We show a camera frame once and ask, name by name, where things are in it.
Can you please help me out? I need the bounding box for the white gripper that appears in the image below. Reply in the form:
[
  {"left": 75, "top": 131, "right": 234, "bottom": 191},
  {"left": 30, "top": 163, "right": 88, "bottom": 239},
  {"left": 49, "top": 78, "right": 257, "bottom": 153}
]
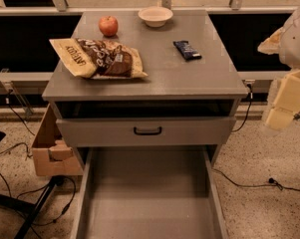
[{"left": 257, "top": 6, "right": 300, "bottom": 130}]

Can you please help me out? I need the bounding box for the brown chip bag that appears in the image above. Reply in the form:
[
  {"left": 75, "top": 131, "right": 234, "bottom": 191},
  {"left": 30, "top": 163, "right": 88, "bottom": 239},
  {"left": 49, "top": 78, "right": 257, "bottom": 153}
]
[{"left": 50, "top": 38, "right": 148, "bottom": 79}]

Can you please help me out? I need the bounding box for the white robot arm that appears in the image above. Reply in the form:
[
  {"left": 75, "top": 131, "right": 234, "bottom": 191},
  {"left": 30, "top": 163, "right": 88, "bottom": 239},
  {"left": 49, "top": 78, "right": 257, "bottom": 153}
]
[{"left": 257, "top": 6, "right": 300, "bottom": 135}]

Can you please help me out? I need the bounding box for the closed grey upper drawer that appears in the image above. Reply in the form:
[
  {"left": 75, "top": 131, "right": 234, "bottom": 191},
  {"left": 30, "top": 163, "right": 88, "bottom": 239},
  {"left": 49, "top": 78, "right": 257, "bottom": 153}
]
[{"left": 57, "top": 118, "right": 235, "bottom": 147}]

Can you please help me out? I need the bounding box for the grey drawer cabinet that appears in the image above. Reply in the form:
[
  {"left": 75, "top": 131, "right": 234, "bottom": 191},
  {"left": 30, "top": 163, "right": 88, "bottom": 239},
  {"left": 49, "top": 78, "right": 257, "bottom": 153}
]
[{"left": 41, "top": 9, "right": 250, "bottom": 166}]

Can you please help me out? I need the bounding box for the open grey middle drawer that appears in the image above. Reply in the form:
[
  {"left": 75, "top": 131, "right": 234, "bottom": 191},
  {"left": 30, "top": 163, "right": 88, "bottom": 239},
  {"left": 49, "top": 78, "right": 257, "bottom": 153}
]
[{"left": 71, "top": 146, "right": 229, "bottom": 239}]

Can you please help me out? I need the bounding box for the dark blue snack bar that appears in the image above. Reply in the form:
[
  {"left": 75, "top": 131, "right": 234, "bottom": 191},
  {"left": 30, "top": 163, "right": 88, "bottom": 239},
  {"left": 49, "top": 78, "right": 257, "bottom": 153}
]
[{"left": 173, "top": 40, "right": 202, "bottom": 61}]

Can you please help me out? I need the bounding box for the white bowl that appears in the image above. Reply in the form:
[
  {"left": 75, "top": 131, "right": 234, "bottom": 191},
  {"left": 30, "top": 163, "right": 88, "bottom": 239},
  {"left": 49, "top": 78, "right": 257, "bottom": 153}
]
[{"left": 139, "top": 6, "right": 173, "bottom": 28}]

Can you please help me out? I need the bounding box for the red apple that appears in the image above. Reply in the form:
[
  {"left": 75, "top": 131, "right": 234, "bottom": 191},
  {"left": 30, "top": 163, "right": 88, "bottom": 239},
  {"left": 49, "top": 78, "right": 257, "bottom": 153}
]
[{"left": 99, "top": 16, "right": 119, "bottom": 37}]

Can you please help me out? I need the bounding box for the cardboard box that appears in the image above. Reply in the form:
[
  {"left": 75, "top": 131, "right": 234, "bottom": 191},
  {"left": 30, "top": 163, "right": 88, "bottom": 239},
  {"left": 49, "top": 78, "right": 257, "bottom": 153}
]
[{"left": 31, "top": 106, "right": 84, "bottom": 176}]

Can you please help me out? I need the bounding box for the black stand leg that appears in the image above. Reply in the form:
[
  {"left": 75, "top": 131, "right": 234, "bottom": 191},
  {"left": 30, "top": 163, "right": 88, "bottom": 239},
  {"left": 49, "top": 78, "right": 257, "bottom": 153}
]
[{"left": 0, "top": 176, "right": 65, "bottom": 239}]

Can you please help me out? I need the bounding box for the black power cable right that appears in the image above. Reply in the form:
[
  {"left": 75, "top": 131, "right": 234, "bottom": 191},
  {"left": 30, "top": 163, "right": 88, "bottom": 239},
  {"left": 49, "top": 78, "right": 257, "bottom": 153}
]
[{"left": 212, "top": 82, "right": 300, "bottom": 194}]

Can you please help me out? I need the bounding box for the metal railing frame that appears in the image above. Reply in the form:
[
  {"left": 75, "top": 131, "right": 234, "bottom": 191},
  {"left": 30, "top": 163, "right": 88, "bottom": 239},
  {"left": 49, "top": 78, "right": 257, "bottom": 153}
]
[{"left": 0, "top": 0, "right": 300, "bottom": 120}]

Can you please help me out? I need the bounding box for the black cable left floor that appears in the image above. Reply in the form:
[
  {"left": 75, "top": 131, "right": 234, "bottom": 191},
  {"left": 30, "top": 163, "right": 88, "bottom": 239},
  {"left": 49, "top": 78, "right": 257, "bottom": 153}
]
[{"left": 0, "top": 89, "right": 77, "bottom": 239}]

